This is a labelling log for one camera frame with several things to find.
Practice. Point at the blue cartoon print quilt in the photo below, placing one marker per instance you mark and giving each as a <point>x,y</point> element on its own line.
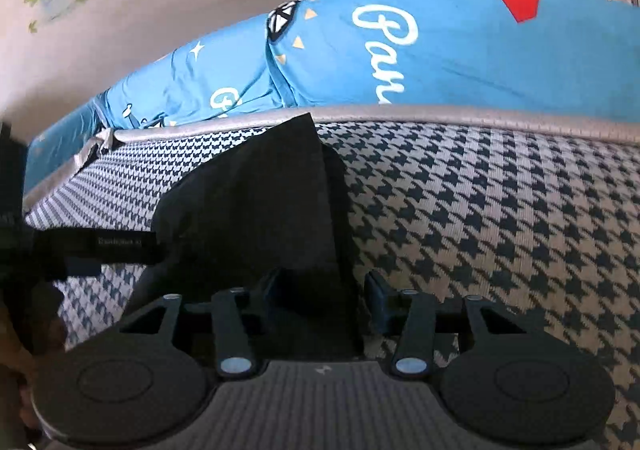
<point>562,57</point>

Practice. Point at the black garment with striped cuffs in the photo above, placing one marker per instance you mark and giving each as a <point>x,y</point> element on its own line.
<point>269,216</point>

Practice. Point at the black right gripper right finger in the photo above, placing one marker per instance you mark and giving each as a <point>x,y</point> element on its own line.
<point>496,375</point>

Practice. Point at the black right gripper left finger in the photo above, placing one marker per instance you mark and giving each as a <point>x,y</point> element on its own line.
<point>130,385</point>

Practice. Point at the houndstooth sofa cushion cover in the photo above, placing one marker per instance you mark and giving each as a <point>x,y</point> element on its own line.
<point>538,213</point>

